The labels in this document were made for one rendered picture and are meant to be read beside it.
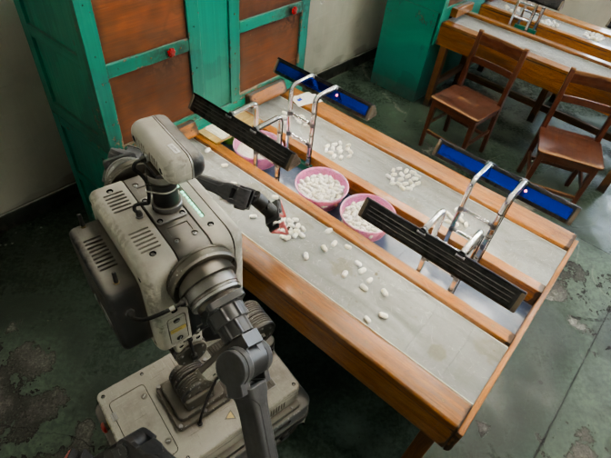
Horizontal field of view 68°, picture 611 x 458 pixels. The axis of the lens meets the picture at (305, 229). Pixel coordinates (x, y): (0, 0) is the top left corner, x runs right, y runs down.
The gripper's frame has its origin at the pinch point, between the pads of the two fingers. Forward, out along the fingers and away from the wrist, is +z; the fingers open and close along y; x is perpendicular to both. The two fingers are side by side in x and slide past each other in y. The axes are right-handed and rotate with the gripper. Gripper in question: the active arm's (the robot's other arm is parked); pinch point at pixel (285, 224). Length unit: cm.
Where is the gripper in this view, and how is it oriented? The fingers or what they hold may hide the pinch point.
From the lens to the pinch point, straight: 182.4
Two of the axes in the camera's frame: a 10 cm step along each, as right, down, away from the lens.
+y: 1.3, 7.2, -6.8
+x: 8.2, -4.7, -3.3
